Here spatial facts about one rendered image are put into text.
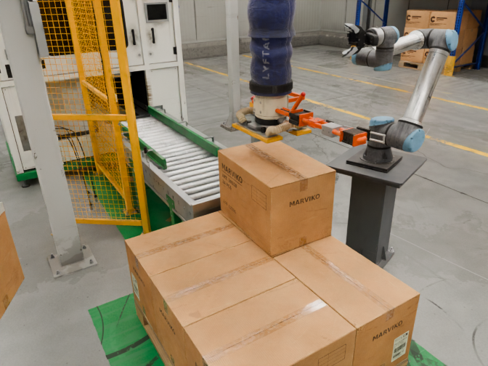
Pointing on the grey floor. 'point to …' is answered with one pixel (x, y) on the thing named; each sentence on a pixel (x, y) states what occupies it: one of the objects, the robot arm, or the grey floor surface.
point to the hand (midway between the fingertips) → (344, 41)
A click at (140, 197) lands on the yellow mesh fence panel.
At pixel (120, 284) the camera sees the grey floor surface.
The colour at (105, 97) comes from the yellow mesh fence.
